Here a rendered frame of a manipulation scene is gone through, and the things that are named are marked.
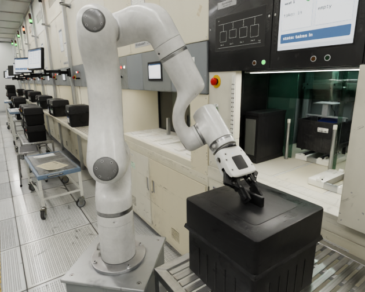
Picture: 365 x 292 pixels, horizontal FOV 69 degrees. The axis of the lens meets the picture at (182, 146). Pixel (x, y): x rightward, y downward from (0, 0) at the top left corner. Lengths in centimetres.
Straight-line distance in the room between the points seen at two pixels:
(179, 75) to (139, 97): 195
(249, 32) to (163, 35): 58
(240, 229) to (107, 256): 49
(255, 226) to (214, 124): 33
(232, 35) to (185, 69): 60
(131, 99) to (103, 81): 191
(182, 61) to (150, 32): 12
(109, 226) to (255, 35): 96
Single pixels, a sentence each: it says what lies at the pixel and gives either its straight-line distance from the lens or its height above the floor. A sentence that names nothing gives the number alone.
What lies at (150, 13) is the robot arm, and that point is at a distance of 82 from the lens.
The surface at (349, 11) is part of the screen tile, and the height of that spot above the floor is 157.
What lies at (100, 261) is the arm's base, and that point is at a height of 77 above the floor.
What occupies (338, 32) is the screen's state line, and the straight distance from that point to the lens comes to 108.
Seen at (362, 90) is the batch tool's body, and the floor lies 133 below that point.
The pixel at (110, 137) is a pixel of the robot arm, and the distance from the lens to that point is 79.
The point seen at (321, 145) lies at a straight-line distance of 170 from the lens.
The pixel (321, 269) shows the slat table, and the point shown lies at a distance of 105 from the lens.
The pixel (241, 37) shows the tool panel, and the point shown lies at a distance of 133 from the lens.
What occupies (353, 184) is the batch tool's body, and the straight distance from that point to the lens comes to 103.
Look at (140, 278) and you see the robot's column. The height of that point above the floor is 76.
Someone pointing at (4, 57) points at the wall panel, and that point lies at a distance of 1432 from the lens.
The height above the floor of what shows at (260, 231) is 101.
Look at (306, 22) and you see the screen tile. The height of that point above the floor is 156.
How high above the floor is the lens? 137
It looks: 15 degrees down
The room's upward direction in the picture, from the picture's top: 1 degrees counter-clockwise
